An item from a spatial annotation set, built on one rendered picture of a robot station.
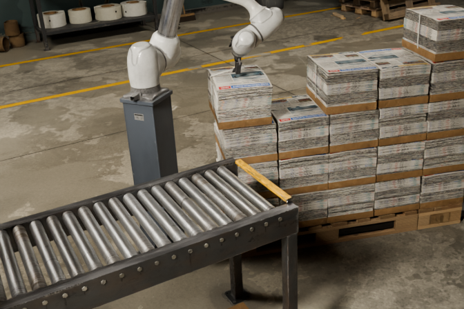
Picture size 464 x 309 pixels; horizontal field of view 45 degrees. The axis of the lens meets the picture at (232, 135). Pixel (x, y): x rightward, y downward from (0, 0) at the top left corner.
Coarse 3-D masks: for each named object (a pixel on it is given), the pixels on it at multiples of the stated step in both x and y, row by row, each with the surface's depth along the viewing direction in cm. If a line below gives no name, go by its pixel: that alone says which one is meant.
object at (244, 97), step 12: (216, 84) 285; (228, 84) 284; (240, 84) 284; (252, 84) 284; (264, 84) 284; (216, 96) 286; (228, 96) 281; (240, 96) 283; (252, 96) 284; (264, 96) 286; (216, 108) 288; (228, 108) 286; (240, 108) 287; (252, 108) 288; (264, 108) 289; (228, 120) 289
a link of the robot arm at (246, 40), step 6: (240, 30) 260; (246, 30) 257; (252, 30) 262; (240, 36) 257; (246, 36) 257; (252, 36) 257; (258, 36) 262; (234, 42) 262; (240, 42) 257; (246, 42) 257; (252, 42) 257; (258, 42) 264; (234, 48) 265; (240, 48) 260; (246, 48) 259; (252, 48) 263; (240, 54) 271
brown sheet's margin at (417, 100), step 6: (426, 96) 307; (378, 102) 304; (384, 102) 304; (390, 102) 305; (396, 102) 305; (402, 102) 306; (408, 102) 307; (414, 102) 307; (420, 102) 308; (426, 102) 309
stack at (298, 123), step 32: (256, 128) 295; (288, 128) 299; (320, 128) 304; (352, 128) 308; (384, 128) 311; (416, 128) 315; (288, 160) 306; (320, 160) 311; (352, 160) 314; (384, 160) 319; (416, 160) 322; (320, 192) 319; (352, 192) 323; (384, 192) 327; (416, 192) 331; (320, 224) 344; (352, 224) 332; (416, 224) 341
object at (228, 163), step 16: (224, 160) 264; (176, 176) 252; (112, 192) 241; (128, 192) 241; (64, 208) 231; (144, 208) 247; (0, 224) 222; (16, 224) 221; (64, 224) 231; (80, 224) 234; (32, 240) 226
